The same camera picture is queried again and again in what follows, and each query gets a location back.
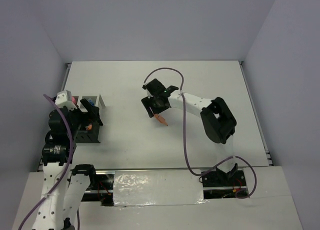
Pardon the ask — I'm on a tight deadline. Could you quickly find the black mounting rail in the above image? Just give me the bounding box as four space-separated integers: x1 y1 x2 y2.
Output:
82 169 249 206

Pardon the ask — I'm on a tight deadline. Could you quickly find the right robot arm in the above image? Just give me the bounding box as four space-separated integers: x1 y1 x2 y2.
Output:
141 79 238 185

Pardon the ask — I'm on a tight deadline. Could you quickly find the orange clear utility knife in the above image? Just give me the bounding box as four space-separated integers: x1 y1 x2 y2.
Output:
154 114 168 126

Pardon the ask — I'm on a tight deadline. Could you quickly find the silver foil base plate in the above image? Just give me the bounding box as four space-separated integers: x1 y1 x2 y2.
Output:
113 169 206 206

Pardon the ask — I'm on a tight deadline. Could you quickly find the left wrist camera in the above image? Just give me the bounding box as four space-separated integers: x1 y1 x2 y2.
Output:
55 90 77 111

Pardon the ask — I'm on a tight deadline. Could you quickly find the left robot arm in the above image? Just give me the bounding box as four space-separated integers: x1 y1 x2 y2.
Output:
32 99 101 229

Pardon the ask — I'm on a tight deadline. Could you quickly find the white slotted container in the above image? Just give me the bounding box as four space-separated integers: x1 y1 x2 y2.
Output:
73 94 106 112

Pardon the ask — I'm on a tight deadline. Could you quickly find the black slotted container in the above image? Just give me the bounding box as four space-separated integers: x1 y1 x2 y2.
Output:
75 120 103 144

